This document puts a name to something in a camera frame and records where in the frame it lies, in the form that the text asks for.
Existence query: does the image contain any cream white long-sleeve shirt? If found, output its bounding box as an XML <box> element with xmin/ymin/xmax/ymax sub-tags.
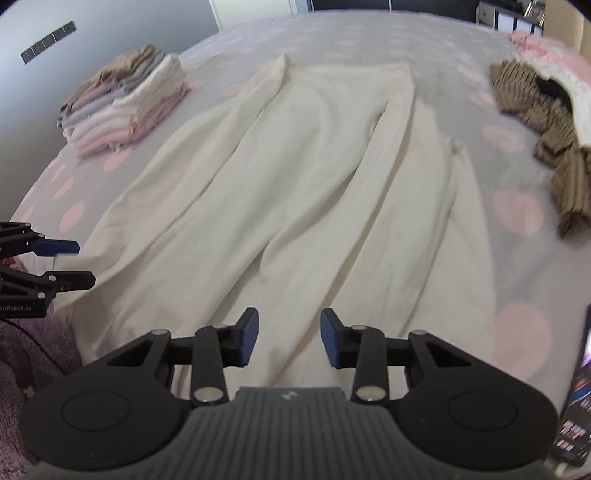
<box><xmin>55</xmin><ymin>56</ymin><xmax>496</xmax><ymax>390</ymax></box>

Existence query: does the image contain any purple fleece sleeve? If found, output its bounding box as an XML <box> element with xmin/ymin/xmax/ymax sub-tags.
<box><xmin>1</xmin><ymin>317</ymin><xmax>81</xmax><ymax>479</ymax></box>

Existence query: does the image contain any folded pink garment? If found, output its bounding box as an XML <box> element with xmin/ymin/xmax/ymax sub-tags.
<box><xmin>72</xmin><ymin>83</ymin><xmax>190</xmax><ymax>158</ymax></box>

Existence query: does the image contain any folded grey garment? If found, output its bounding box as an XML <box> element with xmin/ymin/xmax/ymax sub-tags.
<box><xmin>56</xmin><ymin>50</ymin><xmax>165</xmax><ymax>129</ymax></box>

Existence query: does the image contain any grey pink-dotted bed cover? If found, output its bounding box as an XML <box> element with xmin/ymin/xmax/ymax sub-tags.
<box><xmin>14</xmin><ymin>11</ymin><xmax>590</xmax><ymax>406</ymax></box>

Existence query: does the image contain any folded beige garment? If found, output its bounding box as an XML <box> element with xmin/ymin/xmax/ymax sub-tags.
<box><xmin>56</xmin><ymin>44</ymin><xmax>162</xmax><ymax>127</ymax></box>

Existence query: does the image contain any folded white garment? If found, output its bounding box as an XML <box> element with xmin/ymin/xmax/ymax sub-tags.
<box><xmin>62</xmin><ymin>54</ymin><xmax>186</xmax><ymax>146</ymax></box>

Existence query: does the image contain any black smartphone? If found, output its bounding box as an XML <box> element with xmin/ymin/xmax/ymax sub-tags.
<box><xmin>551</xmin><ymin>307</ymin><xmax>591</xmax><ymax>468</ymax></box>

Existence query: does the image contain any white room door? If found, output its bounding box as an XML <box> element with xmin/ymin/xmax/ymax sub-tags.
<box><xmin>209</xmin><ymin>0</ymin><xmax>310</xmax><ymax>30</ymax></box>

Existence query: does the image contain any brown striped garment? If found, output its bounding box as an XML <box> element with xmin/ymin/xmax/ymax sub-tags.
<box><xmin>489</xmin><ymin>60</ymin><xmax>590</xmax><ymax>238</ymax></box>

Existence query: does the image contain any white printed garment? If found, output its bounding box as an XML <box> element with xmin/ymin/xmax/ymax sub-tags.
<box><xmin>511</xmin><ymin>54</ymin><xmax>590</xmax><ymax>147</ymax></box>

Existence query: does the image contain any pink pillow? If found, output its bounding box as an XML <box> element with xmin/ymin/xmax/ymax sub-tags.
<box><xmin>509</xmin><ymin>31</ymin><xmax>590</xmax><ymax>89</ymax></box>

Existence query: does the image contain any white bedside cabinet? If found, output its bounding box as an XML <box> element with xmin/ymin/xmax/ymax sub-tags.
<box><xmin>476</xmin><ymin>0</ymin><xmax>544</xmax><ymax>35</ymax></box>

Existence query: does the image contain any beige padded headboard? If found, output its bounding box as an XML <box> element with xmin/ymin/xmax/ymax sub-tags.
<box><xmin>544</xmin><ymin>0</ymin><xmax>590</xmax><ymax>52</ymax></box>

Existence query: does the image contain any grey wall switch panel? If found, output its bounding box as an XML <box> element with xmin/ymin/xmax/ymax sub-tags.
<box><xmin>20</xmin><ymin>21</ymin><xmax>77</xmax><ymax>64</ymax></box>

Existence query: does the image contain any picture frame on cabinet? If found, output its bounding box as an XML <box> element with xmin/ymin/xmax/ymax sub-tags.
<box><xmin>524</xmin><ymin>1</ymin><xmax>546</xmax><ymax>27</ymax></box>

